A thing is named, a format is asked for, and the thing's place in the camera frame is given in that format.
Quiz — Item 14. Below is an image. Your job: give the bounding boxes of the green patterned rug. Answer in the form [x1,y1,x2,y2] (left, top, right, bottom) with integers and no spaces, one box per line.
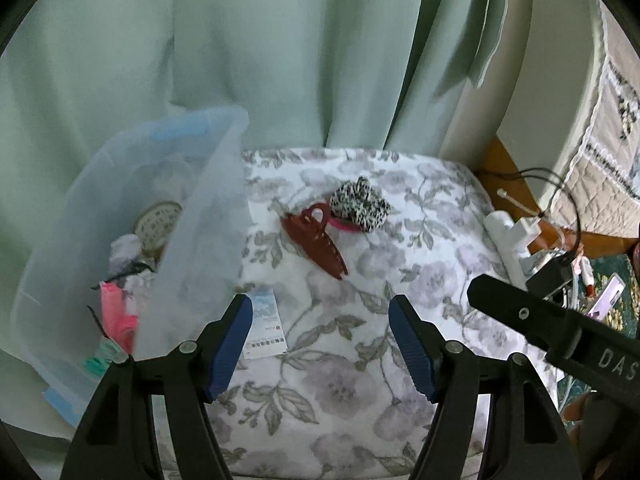
[550,252,640,411]

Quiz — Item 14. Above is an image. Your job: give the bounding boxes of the translucent plastic container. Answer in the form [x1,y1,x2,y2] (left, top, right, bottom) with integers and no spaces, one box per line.
[10,106,251,418]

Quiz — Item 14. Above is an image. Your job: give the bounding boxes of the black white spotted scrunchie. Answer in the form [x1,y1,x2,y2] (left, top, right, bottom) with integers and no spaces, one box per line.
[329,176,392,233]

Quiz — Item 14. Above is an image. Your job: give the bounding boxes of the beige quilted bedspread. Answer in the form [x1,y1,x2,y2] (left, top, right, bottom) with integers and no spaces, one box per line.
[545,0,640,238]

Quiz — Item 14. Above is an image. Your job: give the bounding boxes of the pale green curtain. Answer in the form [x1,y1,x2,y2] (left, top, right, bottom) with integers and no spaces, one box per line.
[0,0,512,461]

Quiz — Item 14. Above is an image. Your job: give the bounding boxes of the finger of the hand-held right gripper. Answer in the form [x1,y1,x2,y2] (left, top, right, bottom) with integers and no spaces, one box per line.
[467,274,583,353]

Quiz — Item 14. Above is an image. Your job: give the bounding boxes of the white purple packet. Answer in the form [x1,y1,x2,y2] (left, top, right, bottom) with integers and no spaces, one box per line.
[590,274,626,321]

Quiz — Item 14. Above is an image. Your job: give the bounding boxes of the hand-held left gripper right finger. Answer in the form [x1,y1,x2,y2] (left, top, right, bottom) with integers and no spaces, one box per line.
[388,294,586,480]

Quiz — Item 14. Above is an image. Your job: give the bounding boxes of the pink coil hair ties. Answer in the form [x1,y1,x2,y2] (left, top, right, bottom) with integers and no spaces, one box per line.
[100,282,138,356]

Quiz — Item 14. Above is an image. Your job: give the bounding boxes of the white plug adapter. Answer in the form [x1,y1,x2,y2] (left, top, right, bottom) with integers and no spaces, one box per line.
[515,215,543,256]

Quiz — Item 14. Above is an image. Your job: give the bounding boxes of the small doll figure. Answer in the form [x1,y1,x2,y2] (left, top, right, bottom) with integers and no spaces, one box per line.
[572,245,596,297]

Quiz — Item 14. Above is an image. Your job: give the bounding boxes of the round beige patterned disc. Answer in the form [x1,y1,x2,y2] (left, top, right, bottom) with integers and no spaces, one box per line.
[134,201,185,261]

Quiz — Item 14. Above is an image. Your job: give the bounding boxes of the black power adapter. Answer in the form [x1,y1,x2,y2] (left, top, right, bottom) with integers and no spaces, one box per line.
[525,256,574,302]

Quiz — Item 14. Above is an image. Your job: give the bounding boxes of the dark red hair clip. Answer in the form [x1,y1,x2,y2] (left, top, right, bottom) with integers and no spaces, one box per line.
[280,201,349,281]

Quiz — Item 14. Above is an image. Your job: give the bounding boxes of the white power strip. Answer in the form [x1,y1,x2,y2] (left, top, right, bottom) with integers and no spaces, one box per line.
[482,210,546,291]

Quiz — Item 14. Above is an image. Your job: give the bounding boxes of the black studded headband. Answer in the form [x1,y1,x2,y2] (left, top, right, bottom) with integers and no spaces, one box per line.
[89,259,158,341]

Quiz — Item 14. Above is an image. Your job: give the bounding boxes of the white cable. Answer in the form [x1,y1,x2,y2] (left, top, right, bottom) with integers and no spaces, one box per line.
[497,187,543,218]

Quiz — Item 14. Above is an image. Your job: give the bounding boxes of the pink hair tie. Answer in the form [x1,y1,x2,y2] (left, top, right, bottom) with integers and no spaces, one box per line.
[329,216,367,234]

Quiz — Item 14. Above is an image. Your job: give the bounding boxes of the teal coil hair ties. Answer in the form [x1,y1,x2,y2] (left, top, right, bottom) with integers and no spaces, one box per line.
[82,340,121,376]

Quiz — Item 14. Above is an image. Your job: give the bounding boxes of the white blue blanket label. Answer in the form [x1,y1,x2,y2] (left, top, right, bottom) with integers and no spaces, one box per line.
[243,294,287,360]

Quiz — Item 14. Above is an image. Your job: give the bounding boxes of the grey floral blanket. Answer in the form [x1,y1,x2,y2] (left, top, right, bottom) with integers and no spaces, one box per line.
[150,146,561,480]

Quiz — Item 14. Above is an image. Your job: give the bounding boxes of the person's right hand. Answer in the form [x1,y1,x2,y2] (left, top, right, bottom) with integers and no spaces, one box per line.
[564,391,640,480]

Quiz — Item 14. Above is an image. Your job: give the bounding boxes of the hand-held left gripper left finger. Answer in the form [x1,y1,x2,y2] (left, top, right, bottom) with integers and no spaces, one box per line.
[60,294,254,480]

